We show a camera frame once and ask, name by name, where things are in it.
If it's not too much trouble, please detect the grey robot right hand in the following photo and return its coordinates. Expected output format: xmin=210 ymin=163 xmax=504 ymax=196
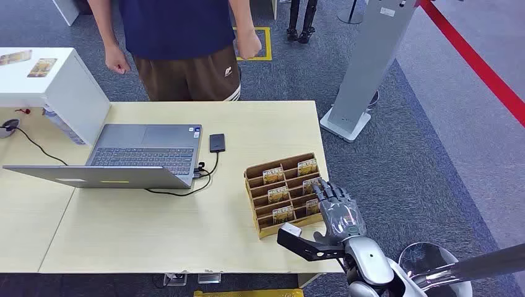
xmin=311 ymin=178 xmax=368 ymax=247

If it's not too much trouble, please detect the person's right hand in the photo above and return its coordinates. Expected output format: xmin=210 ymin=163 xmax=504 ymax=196
xmin=104 ymin=44 xmax=131 ymax=75

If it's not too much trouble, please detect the person's left hand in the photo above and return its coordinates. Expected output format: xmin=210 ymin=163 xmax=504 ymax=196
xmin=233 ymin=29 xmax=263 ymax=61

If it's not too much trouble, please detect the person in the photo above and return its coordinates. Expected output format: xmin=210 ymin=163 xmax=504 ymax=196
xmin=87 ymin=0 xmax=263 ymax=102

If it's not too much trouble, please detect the square printed card sticker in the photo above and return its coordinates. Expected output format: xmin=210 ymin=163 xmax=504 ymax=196
xmin=27 ymin=58 xmax=58 ymax=79

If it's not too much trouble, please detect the cardboard card holder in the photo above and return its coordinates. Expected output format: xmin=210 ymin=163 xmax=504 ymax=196
xmin=244 ymin=152 xmax=329 ymax=240

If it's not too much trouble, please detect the long printed card sticker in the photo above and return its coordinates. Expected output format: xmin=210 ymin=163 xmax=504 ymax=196
xmin=0 ymin=49 xmax=33 ymax=67

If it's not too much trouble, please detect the black card reader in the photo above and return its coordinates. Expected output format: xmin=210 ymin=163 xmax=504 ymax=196
xmin=209 ymin=133 xmax=227 ymax=153

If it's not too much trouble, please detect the black mannequin leg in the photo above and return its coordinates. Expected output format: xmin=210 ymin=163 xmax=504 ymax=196
xmin=286 ymin=0 xmax=301 ymax=42
xmin=297 ymin=0 xmax=319 ymax=45

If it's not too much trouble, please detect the white box cabinet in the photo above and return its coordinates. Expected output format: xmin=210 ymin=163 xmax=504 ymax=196
xmin=0 ymin=47 xmax=112 ymax=147

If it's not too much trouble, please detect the white furniture panel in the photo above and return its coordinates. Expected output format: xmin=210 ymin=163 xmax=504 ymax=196
xmin=51 ymin=0 xmax=81 ymax=27

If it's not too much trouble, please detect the white desk leg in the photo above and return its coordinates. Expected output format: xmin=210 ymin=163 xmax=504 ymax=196
xmin=297 ymin=273 xmax=326 ymax=289

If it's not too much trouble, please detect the grey laptop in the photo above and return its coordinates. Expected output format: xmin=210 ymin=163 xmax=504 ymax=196
xmin=2 ymin=123 xmax=204 ymax=191

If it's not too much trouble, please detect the round grey stand base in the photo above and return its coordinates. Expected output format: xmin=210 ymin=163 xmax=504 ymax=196
xmin=337 ymin=0 xmax=367 ymax=25

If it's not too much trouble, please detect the grey kiosk stand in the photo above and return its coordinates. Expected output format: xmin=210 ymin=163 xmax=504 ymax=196
xmin=319 ymin=0 xmax=420 ymax=144

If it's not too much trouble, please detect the yellow object under desk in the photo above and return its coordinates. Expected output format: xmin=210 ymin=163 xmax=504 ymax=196
xmin=193 ymin=288 xmax=305 ymax=297

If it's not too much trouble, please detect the grey round device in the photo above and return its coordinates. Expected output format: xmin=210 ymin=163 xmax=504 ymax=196
xmin=0 ymin=118 xmax=20 ymax=139

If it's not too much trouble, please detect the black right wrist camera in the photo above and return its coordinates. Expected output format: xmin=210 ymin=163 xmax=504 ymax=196
xmin=276 ymin=222 xmax=346 ymax=263

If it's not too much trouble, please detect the thin black device cable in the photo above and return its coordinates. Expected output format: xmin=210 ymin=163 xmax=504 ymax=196
xmin=14 ymin=126 xmax=69 ymax=167

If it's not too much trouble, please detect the black card reader cable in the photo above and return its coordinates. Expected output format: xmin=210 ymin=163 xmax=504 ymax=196
xmin=144 ymin=152 xmax=220 ymax=197

